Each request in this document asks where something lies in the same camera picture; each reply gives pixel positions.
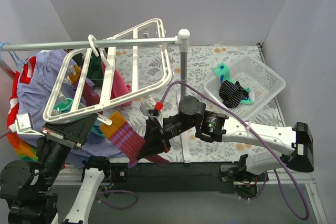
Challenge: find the pink sock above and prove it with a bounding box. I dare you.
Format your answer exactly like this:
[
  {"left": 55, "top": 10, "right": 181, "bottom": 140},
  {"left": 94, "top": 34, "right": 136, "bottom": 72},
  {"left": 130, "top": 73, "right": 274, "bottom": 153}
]
[{"left": 100, "top": 63, "right": 132, "bottom": 107}]

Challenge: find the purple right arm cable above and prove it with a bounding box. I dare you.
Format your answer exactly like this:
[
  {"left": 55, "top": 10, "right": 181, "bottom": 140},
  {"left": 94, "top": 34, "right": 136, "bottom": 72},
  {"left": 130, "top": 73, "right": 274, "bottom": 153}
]
[{"left": 160, "top": 81, "right": 310, "bottom": 221}]

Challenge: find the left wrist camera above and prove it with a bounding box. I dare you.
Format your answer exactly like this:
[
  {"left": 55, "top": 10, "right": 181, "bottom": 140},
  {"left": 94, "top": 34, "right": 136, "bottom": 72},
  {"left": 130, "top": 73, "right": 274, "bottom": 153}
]
[{"left": 10, "top": 112, "right": 44, "bottom": 136}]

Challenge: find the blue wire hanger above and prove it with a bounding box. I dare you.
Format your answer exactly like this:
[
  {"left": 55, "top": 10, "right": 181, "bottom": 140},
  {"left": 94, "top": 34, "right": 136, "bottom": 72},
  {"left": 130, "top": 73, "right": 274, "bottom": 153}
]
[{"left": 0, "top": 41, "right": 25, "bottom": 70}]

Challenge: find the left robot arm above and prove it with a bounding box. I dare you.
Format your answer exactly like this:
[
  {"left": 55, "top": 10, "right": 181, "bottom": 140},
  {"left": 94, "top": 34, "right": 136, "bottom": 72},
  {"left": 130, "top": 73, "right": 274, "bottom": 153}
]
[{"left": 1, "top": 112, "right": 112, "bottom": 223}]

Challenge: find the floral table mat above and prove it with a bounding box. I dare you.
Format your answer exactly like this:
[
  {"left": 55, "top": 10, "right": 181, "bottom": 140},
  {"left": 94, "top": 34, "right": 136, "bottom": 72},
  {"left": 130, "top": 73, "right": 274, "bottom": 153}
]
[{"left": 102, "top": 46, "right": 296, "bottom": 169}]

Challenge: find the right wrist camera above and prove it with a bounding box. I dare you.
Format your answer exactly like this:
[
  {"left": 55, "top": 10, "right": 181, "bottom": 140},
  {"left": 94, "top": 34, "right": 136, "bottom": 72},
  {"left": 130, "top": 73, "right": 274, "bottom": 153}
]
[{"left": 140, "top": 101, "right": 163, "bottom": 119}]

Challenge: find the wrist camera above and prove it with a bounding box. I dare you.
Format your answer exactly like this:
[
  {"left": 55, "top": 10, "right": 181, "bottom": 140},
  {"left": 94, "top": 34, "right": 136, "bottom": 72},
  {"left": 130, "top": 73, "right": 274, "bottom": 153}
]
[
  {"left": 140, "top": 101, "right": 163, "bottom": 119},
  {"left": 10, "top": 112, "right": 44, "bottom": 136}
]

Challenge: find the yellow orange sock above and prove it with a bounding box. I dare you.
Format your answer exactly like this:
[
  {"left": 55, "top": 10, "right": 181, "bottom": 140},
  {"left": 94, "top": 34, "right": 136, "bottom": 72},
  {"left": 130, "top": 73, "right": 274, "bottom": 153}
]
[{"left": 69, "top": 65, "right": 81, "bottom": 85}]

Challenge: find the white plastic basket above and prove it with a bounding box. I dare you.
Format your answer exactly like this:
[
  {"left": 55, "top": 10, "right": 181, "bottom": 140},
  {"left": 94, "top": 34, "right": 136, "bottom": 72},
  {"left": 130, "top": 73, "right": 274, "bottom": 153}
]
[{"left": 204, "top": 55, "right": 287, "bottom": 121}]

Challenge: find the teal patterned sock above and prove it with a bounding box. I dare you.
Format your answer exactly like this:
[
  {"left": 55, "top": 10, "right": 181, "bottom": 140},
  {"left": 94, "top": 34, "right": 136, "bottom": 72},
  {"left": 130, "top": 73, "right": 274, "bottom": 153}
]
[{"left": 213, "top": 62, "right": 255, "bottom": 104}]

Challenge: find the dark green sock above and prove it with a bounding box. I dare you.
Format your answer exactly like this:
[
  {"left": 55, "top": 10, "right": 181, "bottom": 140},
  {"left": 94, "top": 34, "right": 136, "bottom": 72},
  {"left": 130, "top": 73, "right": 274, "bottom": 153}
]
[{"left": 87, "top": 53, "right": 104, "bottom": 88}]

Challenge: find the white sock drying hanger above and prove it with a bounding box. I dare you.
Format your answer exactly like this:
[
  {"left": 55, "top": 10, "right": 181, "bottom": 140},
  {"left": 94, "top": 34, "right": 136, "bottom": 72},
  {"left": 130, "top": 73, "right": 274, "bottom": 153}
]
[{"left": 43, "top": 18, "right": 190, "bottom": 123}]

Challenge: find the red rainbow garment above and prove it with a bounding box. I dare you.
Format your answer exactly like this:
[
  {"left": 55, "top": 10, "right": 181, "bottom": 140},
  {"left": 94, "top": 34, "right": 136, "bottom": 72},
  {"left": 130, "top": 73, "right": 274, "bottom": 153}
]
[{"left": 6, "top": 56, "right": 38, "bottom": 162}]

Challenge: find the lavender shirt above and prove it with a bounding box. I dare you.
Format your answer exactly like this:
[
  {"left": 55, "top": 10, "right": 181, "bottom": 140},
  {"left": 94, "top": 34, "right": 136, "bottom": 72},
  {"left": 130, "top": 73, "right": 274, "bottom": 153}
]
[{"left": 17, "top": 50, "right": 125, "bottom": 168}]

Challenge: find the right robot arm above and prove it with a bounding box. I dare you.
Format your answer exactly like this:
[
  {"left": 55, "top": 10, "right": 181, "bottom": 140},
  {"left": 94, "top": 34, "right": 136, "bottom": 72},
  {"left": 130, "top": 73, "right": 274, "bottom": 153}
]
[{"left": 137, "top": 95, "right": 314, "bottom": 181}]

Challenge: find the grey clothes rack stand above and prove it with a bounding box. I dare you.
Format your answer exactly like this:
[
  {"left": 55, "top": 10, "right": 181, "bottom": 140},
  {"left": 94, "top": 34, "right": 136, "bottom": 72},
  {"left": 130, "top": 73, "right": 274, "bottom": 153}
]
[{"left": 1, "top": 28, "right": 191, "bottom": 164}]

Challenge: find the magenta purple sock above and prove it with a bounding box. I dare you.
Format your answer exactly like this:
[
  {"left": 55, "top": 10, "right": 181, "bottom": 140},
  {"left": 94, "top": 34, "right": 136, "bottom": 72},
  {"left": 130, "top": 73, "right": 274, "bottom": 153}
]
[
  {"left": 99, "top": 111, "right": 170, "bottom": 168},
  {"left": 82, "top": 81, "right": 100, "bottom": 106}
]

